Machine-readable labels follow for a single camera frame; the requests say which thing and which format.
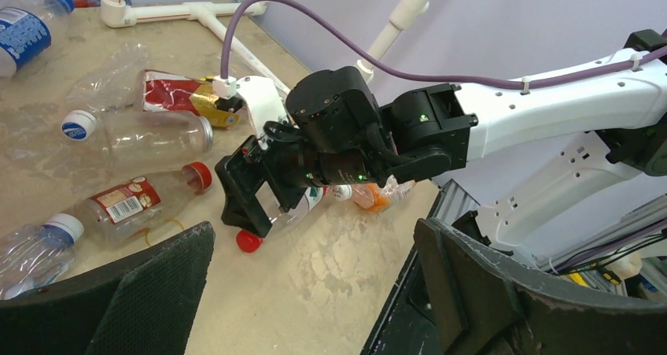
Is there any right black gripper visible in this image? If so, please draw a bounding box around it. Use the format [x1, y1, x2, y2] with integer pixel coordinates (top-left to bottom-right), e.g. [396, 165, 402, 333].
[215, 135, 375, 239]

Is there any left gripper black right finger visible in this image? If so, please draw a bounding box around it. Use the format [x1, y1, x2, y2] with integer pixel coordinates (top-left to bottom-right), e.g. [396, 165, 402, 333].
[414, 218, 666, 354]

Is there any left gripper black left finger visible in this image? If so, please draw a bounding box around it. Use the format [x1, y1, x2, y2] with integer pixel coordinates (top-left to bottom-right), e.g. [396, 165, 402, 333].
[1, 221, 216, 354]

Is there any red white label bottle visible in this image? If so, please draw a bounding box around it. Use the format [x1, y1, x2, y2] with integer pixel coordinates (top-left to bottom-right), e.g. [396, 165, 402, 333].
[256, 183, 352, 237]

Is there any red cap small bottle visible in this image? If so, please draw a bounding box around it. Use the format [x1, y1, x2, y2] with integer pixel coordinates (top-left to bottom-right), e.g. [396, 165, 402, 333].
[64, 161, 212, 246]

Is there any orange drink bottle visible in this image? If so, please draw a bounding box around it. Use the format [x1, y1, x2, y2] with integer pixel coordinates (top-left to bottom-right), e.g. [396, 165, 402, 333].
[352, 176, 416, 213]

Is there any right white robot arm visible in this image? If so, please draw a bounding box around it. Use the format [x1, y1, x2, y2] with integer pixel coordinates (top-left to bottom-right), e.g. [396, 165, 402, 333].
[216, 30, 666, 253]

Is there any rubber band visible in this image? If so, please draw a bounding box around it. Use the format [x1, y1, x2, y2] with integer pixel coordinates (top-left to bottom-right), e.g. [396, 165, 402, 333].
[142, 218, 186, 248]

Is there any small clear bottle white cap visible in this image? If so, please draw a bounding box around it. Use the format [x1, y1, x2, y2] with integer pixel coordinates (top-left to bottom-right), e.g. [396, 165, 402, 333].
[1, 213, 84, 300]

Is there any large clear bottle white cap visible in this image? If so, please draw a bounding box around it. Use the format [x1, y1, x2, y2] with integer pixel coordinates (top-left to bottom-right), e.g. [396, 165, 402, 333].
[61, 109, 213, 174]

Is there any red gold snack wrapper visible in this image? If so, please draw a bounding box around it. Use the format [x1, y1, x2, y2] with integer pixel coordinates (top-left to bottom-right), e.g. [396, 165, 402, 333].
[135, 69, 243, 128]

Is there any white PVC diagonal pole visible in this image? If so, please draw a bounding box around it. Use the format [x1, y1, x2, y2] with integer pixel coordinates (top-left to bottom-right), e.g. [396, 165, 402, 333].
[367, 0, 431, 61]

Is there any blue label bottle far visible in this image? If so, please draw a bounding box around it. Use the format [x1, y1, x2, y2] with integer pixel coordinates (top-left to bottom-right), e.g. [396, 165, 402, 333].
[1, 0, 75, 78]

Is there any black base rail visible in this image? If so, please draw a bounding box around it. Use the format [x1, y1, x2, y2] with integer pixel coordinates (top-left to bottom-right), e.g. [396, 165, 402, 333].
[359, 209, 481, 355]

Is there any white PVC pipe frame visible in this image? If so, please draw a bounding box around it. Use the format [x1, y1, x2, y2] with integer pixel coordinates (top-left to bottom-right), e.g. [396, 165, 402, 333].
[101, 0, 289, 94]

